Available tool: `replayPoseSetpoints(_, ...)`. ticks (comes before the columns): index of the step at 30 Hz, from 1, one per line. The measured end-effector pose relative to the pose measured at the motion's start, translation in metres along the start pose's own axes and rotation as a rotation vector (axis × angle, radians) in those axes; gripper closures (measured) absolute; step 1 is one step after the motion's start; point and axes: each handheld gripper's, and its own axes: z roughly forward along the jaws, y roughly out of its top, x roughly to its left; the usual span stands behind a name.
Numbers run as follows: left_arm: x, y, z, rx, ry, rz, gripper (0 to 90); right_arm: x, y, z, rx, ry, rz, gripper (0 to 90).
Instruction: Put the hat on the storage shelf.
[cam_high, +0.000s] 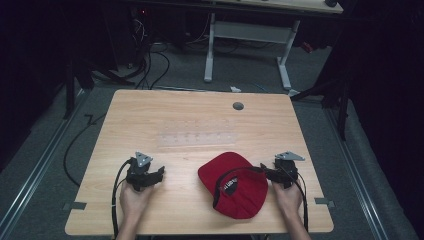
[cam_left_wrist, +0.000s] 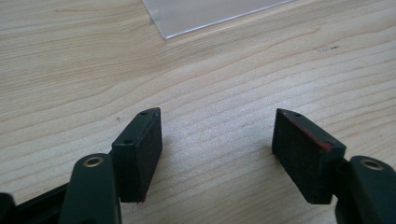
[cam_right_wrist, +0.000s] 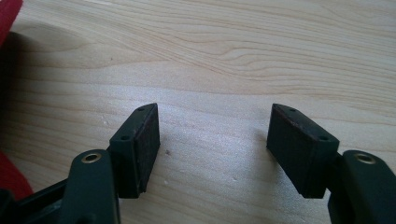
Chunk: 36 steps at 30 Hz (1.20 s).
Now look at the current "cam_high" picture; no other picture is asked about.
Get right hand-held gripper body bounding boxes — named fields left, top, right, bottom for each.
left=273, top=150, right=306, bottom=190

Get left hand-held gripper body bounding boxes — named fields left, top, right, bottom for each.
left=125, top=151, right=160, bottom=193

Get red baseball cap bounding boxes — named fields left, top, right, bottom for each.
left=197, top=151, right=270, bottom=221

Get person's right hand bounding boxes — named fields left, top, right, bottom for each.
left=271, top=180, right=304, bottom=219

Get person's left hand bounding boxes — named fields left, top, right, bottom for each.
left=119, top=181, right=156, bottom=219

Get grey tape piece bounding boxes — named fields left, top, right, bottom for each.
left=314, top=197, right=336, bottom=208
left=62, top=201, right=88, bottom=212

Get clear tape strip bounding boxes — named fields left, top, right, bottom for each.
left=157, top=131, right=240, bottom=148

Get black metal stand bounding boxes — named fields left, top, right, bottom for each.
left=63, top=54, right=136, bottom=120
left=289, top=74, right=352, bottom=142

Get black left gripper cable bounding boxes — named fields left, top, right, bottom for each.
left=111, top=159, right=134, bottom=240

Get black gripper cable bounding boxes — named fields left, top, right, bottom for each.
left=293, top=171, right=310, bottom=233
left=111, top=159, right=134, bottom=240

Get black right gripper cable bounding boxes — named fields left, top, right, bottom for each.
left=293, top=171, right=310, bottom=233

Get metal floor rail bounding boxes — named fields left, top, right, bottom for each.
left=0, top=89, right=92, bottom=235
left=323, top=107, right=390, bottom=240

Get black floor cable bundle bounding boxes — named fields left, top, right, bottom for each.
left=128, top=13, right=172, bottom=91

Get white metal desk frame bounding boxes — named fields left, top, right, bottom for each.
left=203, top=12, right=302, bottom=92

